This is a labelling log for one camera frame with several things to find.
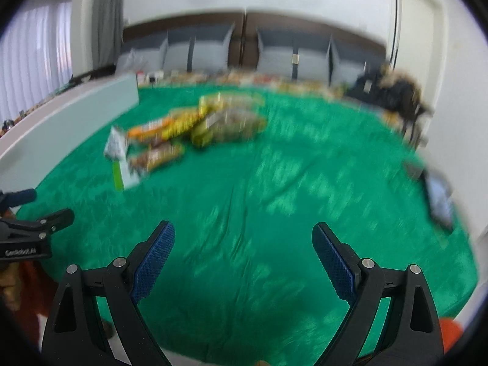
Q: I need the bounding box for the white green snack packet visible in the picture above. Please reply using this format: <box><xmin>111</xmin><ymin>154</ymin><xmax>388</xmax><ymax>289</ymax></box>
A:
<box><xmin>103</xmin><ymin>127</ymin><xmax>140</xmax><ymax>191</ymax></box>

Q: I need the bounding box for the brown snack bar packet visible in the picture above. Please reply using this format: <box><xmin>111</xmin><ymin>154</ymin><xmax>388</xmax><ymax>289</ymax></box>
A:
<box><xmin>128</xmin><ymin>142</ymin><xmax>185</xmax><ymax>174</ymax></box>

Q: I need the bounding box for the orange sausage snack packet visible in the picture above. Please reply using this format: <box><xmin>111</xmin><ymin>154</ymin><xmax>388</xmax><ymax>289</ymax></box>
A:
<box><xmin>125</xmin><ymin>117</ymin><xmax>174</xmax><ymax>147</ymax></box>

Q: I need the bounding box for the grey nuts snack bag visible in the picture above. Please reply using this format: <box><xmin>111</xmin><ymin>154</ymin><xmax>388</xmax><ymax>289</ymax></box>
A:
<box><xmin>190</xmin><ymin>108</ymin><xmax>267</xmax><ymax>148</ymax></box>

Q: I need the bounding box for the white storage box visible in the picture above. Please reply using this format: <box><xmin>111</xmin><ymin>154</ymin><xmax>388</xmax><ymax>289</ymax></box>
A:
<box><xmin>0</xmin><ymin>74</ymin><xmax>139</xmax><ymax>192</ymax></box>

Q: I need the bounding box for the black smartphone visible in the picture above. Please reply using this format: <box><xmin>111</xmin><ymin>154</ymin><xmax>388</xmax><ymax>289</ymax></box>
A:
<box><xmin>421</xmin><ymin>169</ymin><xmax>454</xmax><ymax>232</ymax></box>

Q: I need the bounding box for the red yellow snack packet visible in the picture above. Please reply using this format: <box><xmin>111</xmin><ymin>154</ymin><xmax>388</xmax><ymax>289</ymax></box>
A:
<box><xmin>160</xmin><ymin>107</ymin><xmax>209</xmax><ymax>141</ymax></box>

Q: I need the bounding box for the white window curtain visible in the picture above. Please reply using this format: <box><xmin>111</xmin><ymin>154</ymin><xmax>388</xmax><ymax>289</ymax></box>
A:
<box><xmin>1</xmin><ymin>2</ymin><xmax>73</xmax><ymax>121</ymax></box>

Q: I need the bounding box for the green embroidered bed cover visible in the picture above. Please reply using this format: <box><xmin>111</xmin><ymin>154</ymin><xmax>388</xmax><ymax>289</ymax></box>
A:
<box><xmin>19</xmin><ymin>92</ymin><xmax>477</xmax><ymax>365</ymax></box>

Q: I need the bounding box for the grey pillow left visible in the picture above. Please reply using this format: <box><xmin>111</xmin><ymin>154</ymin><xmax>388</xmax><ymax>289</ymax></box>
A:
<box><xmin>116</xmin><ymin>32</ymin><xmax>168</xmax><ymax>74</ymax></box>

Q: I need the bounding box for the grey pillow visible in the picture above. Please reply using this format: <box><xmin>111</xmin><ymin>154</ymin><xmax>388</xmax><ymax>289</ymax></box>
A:
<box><xmin>257</xmin><ymin>28</ymin><xmax>386</xmax><ymax>87</ymax></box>
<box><xmin>163</xmin><ymin>23</ymin><xmax>235</xmax><ymax>73</ymax></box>
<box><xmin>116</xmin><ymin>32</ymin><xmax>168</xmax><ymax>74</ymax></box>

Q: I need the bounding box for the yellow clear snack bag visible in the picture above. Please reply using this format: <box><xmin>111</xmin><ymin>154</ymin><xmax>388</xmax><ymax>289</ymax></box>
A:
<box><xmin>199</xmin><ymin>92</ymin><xmax>265</xmax><ymax>115</ymax></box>

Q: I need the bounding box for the grey pillow middle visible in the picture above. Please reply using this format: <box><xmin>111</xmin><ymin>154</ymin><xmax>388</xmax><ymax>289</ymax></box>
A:
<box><xmin>163</xmin><ymin>23</ymin><xmax>235</xmax><ymax>73</ymax></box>

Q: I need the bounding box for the brown headboard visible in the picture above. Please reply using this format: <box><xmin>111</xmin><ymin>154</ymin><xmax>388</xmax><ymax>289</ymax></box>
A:
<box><xmin>122</xmin><ymin>10</ymin><xmax>386</xmax><ymax>69</ymax></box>

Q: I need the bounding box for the floral bed sheet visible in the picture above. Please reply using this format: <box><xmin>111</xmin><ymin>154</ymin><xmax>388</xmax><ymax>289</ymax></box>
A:
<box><xmin>136</xmin><ymin>69</ymin><xmax>345</xmax><ymax>99</ymax></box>

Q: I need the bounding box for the grey pillow right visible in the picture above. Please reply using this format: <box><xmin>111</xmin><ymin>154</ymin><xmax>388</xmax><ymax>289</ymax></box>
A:
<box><xmin>257</xmin><ymin>28</ymin><xmax>386</xmax><ymax>87</ymax></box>

